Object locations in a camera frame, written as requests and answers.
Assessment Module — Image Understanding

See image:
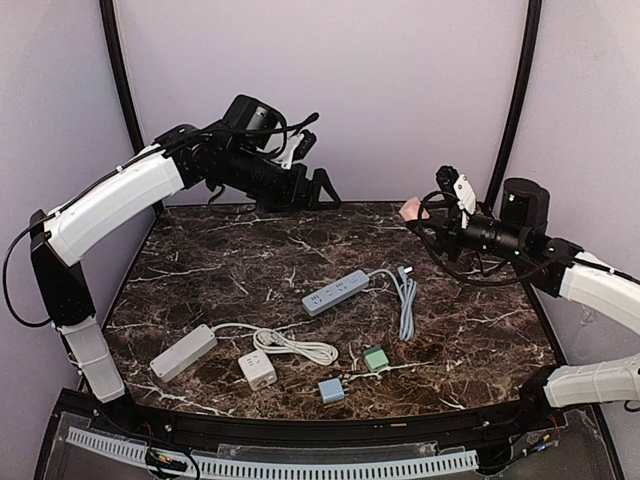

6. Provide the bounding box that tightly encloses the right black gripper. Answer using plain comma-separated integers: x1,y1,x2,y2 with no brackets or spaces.
407,200,529,264

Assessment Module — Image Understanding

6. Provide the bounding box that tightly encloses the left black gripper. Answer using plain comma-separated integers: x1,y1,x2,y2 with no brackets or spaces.
221,144,342,212

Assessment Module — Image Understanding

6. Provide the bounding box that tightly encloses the pink plug adapter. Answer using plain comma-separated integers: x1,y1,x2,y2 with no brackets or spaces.
399,197,421,222

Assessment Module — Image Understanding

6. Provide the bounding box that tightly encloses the blue-grey power strip cable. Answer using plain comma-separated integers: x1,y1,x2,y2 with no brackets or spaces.
367,266,419,343

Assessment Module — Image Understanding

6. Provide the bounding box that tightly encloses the blue-grey power strip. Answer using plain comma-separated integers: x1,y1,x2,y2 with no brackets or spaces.
302,270,370,317

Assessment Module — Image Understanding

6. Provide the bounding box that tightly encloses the green plug adapter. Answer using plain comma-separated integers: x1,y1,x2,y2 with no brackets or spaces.
363,346,389,373

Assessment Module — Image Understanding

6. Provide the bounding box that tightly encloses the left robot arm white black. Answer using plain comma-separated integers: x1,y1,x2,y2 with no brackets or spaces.
21,120,341,436

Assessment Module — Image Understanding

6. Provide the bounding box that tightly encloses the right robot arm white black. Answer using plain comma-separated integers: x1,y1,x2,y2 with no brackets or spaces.
400,198,639,434

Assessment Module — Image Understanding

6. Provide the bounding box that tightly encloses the blue plug adapter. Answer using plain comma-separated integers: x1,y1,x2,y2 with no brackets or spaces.
318,378,345,404

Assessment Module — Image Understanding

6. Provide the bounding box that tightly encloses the white power strip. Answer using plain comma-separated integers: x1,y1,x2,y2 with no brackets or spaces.
150,324,217,383

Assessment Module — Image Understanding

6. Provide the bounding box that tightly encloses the white cube socket adapter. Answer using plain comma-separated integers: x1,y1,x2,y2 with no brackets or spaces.
238,350,277,391

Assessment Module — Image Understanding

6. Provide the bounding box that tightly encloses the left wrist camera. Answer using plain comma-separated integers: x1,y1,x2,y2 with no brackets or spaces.
222,94,286,150

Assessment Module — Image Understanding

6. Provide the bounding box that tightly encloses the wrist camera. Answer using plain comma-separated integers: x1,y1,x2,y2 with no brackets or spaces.
500,177,550,235
222,94,286,150

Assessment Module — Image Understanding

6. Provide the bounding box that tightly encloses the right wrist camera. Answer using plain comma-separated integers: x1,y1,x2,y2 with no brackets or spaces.
500,177,550,235

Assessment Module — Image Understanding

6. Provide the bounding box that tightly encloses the white power strip cable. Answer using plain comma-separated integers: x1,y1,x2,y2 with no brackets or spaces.
212,322,340,366

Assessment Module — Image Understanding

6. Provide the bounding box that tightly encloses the black front frame rail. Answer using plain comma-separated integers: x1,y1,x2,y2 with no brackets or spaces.
46,388,568,451

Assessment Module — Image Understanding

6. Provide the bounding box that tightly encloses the white slotted cable duct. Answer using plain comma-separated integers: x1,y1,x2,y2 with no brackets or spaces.
65,427,479,479

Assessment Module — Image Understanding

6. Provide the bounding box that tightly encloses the right black frame post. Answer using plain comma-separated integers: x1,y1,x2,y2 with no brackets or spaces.
483,0,543,212

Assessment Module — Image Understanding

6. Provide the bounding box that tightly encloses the black frame post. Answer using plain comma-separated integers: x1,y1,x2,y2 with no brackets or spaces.
483,0,543,212
98,0,144,153

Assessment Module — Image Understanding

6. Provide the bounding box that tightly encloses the left black frame post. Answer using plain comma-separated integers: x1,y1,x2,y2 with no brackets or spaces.
98,0,144,153

